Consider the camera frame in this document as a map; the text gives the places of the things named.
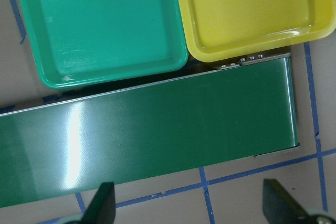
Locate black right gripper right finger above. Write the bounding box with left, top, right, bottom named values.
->
left=262, top=179, right=309, bottom=223

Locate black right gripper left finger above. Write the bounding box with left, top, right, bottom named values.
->
left=80, top=182, right=116, bottom=224

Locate green conveyor belt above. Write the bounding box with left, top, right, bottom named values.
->
left=1, top=55, right=298, bottom=207

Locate green plastic tray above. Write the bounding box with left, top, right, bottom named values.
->
left=19, top=0, right=188, bottom=89

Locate yellow plastic tray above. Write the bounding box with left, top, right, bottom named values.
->
left=178, top=0, right=335, bottom=62

